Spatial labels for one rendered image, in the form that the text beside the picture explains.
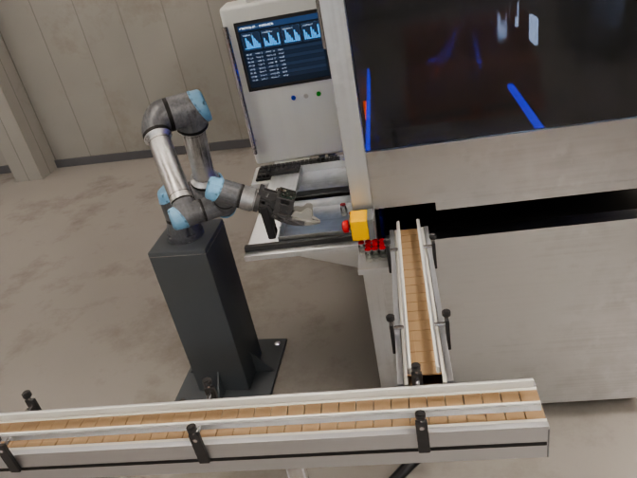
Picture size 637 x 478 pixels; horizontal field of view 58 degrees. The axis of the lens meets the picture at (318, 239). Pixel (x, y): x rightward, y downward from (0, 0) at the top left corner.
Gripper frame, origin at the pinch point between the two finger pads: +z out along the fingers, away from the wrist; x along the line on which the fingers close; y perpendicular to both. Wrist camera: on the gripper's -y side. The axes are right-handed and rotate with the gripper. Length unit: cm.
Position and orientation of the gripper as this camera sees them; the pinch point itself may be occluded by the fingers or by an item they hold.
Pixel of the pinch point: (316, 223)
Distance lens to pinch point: 181.7
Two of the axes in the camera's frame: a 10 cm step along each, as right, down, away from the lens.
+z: 9.6, 2.6, 0.7
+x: 0.8, -5.2, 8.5
